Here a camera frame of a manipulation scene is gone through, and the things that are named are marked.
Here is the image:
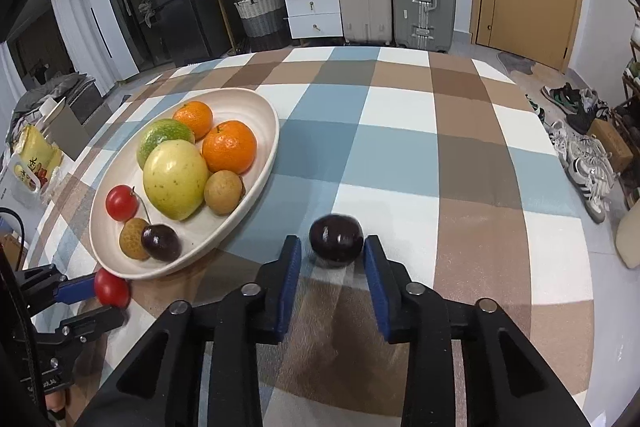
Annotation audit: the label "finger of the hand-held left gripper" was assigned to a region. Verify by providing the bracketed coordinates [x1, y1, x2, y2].
[15, 264, 99, 309]
[30, 305, 126, 349]

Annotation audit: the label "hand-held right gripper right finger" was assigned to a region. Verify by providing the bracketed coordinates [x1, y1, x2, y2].
[363, 234, 593, 427]

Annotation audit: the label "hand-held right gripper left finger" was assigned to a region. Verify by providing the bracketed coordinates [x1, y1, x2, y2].
[75, 234, 303, 427]

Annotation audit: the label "red cherry tomato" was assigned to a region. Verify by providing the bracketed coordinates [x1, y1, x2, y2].
[93, 268, 132, 309]
[105, 185, 140, 222]

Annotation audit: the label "dark purple plum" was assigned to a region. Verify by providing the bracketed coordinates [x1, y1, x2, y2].
[308, 214, 365, 269]

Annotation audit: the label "brown longan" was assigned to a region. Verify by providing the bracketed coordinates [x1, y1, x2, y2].
[118, 217, 152, 261]
[203, 170, 246, 216]

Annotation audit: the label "dark cherry with stem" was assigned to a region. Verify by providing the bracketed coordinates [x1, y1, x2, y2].
[131, 187, 182, 263]

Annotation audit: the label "orange mandarin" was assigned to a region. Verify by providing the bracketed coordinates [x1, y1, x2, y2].
[201, 120, 258, 175]
[172, 101, 214, 141]

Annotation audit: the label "cream round plate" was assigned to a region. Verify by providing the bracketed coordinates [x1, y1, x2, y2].
[89, 88, 280, 281]

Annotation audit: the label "person's left hand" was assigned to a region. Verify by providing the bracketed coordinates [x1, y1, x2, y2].
[44, 389, 69, 423]

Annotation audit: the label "checkered tablecloth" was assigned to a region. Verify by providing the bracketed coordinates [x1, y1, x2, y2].
[30, 46, 596, 427]

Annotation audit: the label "yellow plastic bag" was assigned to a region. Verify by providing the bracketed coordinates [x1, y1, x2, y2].
[10, 124, 63, 198]

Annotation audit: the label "grey cardboard boxes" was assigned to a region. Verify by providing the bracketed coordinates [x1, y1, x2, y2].
[40, 79, 118, 160]

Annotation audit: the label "white striped sneaker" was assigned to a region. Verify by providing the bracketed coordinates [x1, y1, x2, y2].
[569, 156, 615, 224]

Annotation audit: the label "cream cushion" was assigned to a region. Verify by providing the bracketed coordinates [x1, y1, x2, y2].
[616, 204, 640, 269]

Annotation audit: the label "grey floor mat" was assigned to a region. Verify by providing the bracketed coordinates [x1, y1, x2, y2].
[497, 52, 535, 75]

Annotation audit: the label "dark sneakers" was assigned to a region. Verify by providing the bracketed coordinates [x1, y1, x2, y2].
[541, 83, 598, 115]

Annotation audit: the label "brown cardboard box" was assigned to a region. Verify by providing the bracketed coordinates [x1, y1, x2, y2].
[587, 119, 633, 172]

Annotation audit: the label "grey wicker basket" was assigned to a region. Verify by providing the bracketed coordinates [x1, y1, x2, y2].
[234, 0, 286, 38]

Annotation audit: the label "black cable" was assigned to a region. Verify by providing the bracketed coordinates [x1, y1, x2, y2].
[0, 207, 26, 267]

